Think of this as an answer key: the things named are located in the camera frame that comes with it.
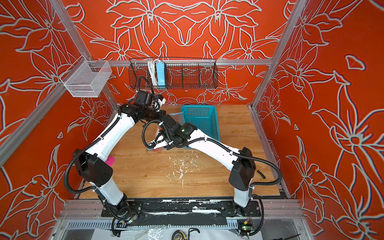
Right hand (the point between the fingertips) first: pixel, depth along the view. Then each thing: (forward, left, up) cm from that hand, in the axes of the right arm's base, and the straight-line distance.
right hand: (159, 134), depth 76 cm
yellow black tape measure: (-41, -10, -19) cm, 46 cm away
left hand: (+10, -4, +3) cm, 11 cm away
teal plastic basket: (+29, -28, -21) cm, 45 cm away
